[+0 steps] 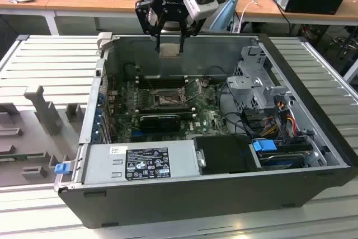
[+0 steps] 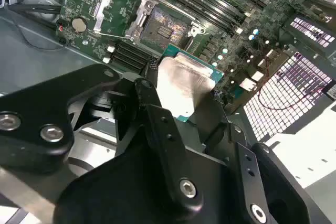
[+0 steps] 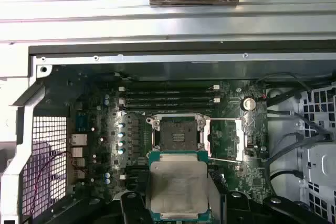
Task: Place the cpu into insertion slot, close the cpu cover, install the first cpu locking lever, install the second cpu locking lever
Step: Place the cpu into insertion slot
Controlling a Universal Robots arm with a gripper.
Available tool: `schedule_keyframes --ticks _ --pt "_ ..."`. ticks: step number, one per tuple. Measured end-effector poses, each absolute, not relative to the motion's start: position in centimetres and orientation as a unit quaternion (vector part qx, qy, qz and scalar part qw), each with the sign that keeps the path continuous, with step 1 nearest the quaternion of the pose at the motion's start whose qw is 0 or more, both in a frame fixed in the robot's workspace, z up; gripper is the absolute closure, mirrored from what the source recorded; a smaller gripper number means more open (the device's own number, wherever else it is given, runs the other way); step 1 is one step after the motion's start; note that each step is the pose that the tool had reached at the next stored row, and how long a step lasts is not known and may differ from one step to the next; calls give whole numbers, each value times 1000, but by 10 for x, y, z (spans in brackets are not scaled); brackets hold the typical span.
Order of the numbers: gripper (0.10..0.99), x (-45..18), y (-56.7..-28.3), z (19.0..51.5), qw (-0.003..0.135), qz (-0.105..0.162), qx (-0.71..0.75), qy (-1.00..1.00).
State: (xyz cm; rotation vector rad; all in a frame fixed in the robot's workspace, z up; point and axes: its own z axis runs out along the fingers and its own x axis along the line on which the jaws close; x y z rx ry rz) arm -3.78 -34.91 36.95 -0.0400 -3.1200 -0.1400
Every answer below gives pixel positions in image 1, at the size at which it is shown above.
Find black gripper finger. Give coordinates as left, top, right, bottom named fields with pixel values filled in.
left=178, top=17, right=208, bottom=54
left=135, top=0, right=166, bottom=53

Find silver CPU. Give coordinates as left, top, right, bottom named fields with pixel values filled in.
left=158, top=43, right=180, bottom=59

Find metal socket cover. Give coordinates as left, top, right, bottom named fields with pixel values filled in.
left=183, top=78, right=204, bottom=103

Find black RAM slot bank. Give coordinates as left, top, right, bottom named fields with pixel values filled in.
left=137, top=74, right=189, bottom=89
left=136, top=104, right=194, bottom=114

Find CPU socket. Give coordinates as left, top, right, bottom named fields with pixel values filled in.
left=152, top=89, right=187, bottom=108

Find blue expansion slot clips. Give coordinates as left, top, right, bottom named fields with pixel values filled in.
left=94, top=92, right=106, bottom=142

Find pale blue teach pendant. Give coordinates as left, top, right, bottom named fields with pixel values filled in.
left=209, top=0, right=239, bottom=34

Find black cylindrical board component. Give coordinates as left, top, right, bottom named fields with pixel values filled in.
left=124, top=63, right=138, bottom=81

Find grey metal drive cage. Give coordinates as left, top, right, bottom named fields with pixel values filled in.
left=225, top=45, right=295, bottom=111

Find green motherboard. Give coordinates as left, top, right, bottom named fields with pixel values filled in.
left=111, top=78, right=233, bottom=143

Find black graphics card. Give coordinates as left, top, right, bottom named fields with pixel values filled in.
left=139, top=114, right=181, bottom=133

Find black plastic air shroud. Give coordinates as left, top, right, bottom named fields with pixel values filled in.
left=192, top=135, right=263, bottom=176

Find blue disk carrier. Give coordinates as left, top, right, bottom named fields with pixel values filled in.
left=251, top=139, right=277, bottom=162

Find black chair base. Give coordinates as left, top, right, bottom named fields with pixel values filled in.
left=325, top=34, right=358, bottom=61

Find grey power supply unit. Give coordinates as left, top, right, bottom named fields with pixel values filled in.
left=83, top=139, right=201, bottom=186

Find hard disk drive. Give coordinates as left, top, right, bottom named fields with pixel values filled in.
left=258, top=152, right=306, bottom=171

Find grey parts rack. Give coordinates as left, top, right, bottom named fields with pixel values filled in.
left=0, top=85, right=88, bottom=189

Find blue case latch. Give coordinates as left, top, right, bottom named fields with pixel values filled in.
left=55, top=162, right=70, bottom=176

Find black open PC case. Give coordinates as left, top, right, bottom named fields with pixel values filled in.
left=53, top=32, right=358, bottom=230

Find green RAM stick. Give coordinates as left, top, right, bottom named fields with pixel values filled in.
left=0, top=153, right=45, bottom=163

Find grey case latch handle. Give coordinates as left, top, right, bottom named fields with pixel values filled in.
left=96, top=32, right=114, bottom=53

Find white cable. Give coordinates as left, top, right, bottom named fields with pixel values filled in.
left=238, top=0, right=258, bottom=33

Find black power cable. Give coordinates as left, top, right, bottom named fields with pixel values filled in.
left=251, top=0, right=292, bottom=36

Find yellow red wire bundle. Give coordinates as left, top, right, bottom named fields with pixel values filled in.
left=262, top=109, right=298, bottom=139

